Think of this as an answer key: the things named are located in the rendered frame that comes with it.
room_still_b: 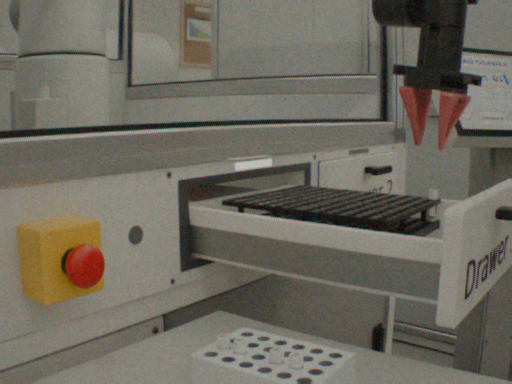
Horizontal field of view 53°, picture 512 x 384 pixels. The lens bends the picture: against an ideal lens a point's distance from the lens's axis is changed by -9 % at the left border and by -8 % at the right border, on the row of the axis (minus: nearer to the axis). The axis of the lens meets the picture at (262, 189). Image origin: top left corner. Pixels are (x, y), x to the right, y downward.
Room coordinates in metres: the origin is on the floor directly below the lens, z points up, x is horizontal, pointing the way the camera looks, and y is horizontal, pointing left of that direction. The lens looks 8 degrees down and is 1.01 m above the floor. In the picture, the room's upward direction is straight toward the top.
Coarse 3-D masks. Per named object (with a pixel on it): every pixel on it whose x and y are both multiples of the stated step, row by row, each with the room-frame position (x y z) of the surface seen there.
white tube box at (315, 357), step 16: (240, 336) 0.50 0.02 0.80; (256, 336) 0.50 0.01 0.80; (272, 336) 0.50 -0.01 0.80; (208, 352) 0.46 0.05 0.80; (224, 352) 0.46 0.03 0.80; (256, 352) 0.46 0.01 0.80; (288, 352) 0.46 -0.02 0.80; (304, 352) 0.46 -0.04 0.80; (320, 352) 0.47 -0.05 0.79; (336, 352) 0.46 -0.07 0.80; (352, 352) 0.46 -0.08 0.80; (192, 368) 0.45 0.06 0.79; (208, 368) 0.44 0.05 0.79; (224, 368) 0.43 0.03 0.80; (240, 368) 0.43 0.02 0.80; (256, 368) 0.43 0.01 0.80; (272, 368) 0.43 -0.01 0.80; (288, 368) 0.43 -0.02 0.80; (304, 368) 0.43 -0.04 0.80; (320, 368) 0.43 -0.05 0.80; (336, 368) 0.42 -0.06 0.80; (352, 368) 0.45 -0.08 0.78
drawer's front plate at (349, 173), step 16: (336, 160) 0.93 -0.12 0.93; (352, 160) 0.96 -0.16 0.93; (368, 160) 1.01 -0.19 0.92; (384, 160) 1.07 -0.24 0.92; (320, 176) 0.90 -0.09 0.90; (336, 176) 0.91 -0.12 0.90; (352, 176) 0.96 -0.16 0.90; (368, 176) 1.01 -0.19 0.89; (384, 176) 1.07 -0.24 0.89; (384, 192) 1.07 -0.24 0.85
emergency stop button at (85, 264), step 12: (72, 252) 0.45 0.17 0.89; (84, 252) 0.46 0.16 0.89; (96, 252) 0.47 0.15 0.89; (72, 264) 0.45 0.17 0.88; (84, 264) 0.45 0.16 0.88; (96, 264) 0.46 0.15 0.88; (72, 276) 0.45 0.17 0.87; (84, 276) 0.45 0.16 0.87; (96, 276) 0.46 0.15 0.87; (84, 288) 0.46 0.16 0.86
